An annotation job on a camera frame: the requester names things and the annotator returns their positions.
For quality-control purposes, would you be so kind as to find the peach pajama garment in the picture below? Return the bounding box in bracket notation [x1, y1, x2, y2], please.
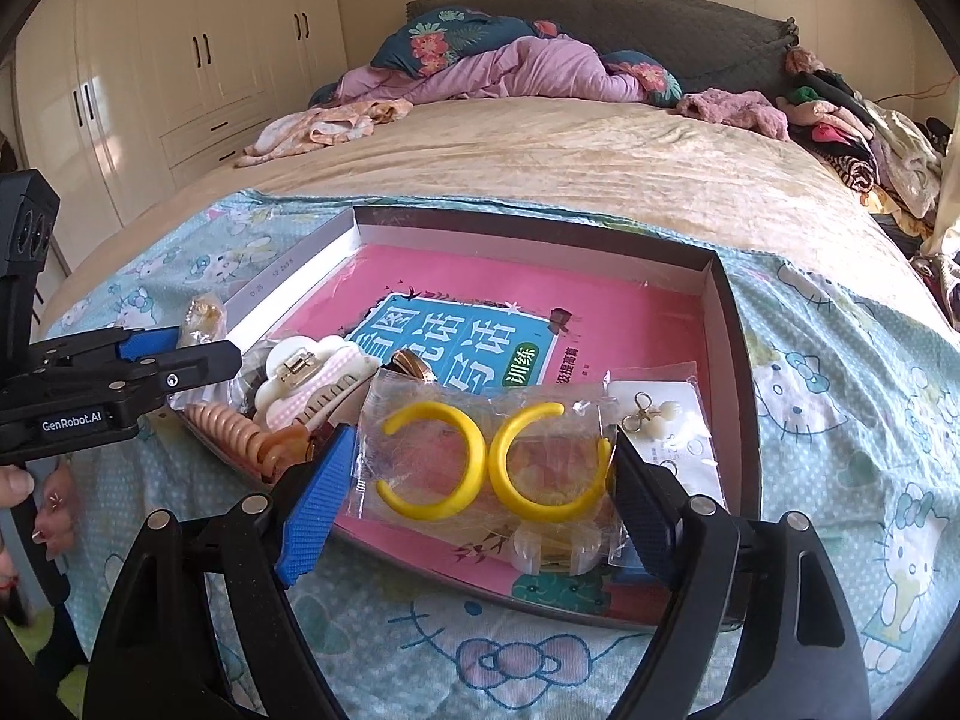
[235, 98, 415, 169]

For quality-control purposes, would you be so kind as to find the small bag of gold earrings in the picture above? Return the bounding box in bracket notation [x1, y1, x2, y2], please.
[183, 298, 227, 351]

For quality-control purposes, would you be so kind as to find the person's left hand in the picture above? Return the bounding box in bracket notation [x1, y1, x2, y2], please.
[0, 463, 80, 554]

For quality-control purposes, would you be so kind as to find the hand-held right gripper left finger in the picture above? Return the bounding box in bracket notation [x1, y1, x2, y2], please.
[82, 424, 359, 720]

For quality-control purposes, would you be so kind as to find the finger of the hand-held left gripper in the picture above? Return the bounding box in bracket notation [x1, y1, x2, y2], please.
[116, 325, 182, 365]
[159, 340, 243, 400]

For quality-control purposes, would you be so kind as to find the pile of clothes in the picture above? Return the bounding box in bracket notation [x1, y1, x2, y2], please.
[776, 49, 960, 242]

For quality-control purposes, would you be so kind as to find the dark blue floral pillow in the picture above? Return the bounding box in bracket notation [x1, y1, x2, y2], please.
[370, 7, 512, 81]
[600, 50, 685, 106]

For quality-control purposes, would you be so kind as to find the pink fuzzy garment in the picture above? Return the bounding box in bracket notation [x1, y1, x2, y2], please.
[678, 88, 790, 143]

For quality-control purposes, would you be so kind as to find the grey cardboard box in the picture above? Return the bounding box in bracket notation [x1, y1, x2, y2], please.
[176, 202, 764, 632]

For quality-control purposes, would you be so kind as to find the white pearl earring card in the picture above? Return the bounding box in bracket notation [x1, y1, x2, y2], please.
[605, 366, 715, 482]

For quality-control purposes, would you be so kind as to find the grey quilted headboard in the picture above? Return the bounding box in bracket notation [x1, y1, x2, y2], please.
[405, 0, 800, 103]

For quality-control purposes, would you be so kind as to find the peach hair claw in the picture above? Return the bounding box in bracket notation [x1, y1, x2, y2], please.
[183, 400, 310, 482]

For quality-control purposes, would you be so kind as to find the cream wardrobe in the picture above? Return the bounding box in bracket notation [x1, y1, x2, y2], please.
[15, 0, 350, 280]

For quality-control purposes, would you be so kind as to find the bag of yellow hoop earrings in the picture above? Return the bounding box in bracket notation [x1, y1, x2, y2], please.
[351, 373, 625, 542]

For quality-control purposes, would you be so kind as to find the brown shiny hair clip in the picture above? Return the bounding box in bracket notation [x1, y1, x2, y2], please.
[381, 355, 437, 392]

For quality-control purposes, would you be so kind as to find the pink book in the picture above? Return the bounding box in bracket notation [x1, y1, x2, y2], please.
[262, 240, 715, 625]

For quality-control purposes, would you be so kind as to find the cat print bed sheet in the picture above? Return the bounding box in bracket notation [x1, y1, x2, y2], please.
[41, 191, 960, 720]

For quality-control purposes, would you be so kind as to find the translucent beige hair claw clip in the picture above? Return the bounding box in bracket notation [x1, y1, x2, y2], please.
[510, 523, 602, 577]

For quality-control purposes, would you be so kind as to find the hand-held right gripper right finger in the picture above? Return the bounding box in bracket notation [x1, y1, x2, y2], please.
[613, 431, 875, 720]

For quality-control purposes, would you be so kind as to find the purple garment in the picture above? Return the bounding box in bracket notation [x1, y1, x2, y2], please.
[333, 37, 647, 107]

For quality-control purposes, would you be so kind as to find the person's green garment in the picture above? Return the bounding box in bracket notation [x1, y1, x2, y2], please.
[0, 600, 92, 720]

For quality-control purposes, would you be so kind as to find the beige bedspread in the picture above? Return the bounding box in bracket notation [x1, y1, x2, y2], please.
[37, 94, 947, 332]

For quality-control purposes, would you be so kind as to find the white flower hair claw clip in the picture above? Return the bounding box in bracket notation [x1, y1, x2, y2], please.
[250, 337, 384, 430]

